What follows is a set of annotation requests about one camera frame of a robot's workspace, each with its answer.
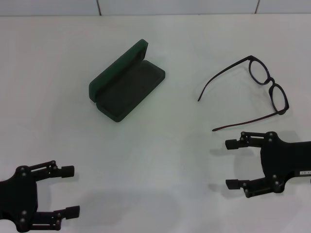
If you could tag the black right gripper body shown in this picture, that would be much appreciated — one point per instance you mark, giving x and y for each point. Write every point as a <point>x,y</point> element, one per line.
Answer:
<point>286,160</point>

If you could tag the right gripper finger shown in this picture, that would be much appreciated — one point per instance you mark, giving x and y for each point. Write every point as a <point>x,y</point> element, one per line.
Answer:
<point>232,144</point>
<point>234,184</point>

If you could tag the black glasses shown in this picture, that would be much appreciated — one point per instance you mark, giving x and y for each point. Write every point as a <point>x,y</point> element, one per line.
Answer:
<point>272,82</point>

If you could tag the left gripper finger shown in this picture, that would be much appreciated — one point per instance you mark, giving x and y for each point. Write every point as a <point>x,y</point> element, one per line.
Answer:
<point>66,171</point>
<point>71,211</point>

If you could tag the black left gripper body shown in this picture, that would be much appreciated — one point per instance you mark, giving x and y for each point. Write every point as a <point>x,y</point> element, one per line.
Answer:
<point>19,199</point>

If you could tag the green glasses case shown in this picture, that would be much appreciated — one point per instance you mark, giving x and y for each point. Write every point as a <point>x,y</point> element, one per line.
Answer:
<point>126,92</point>

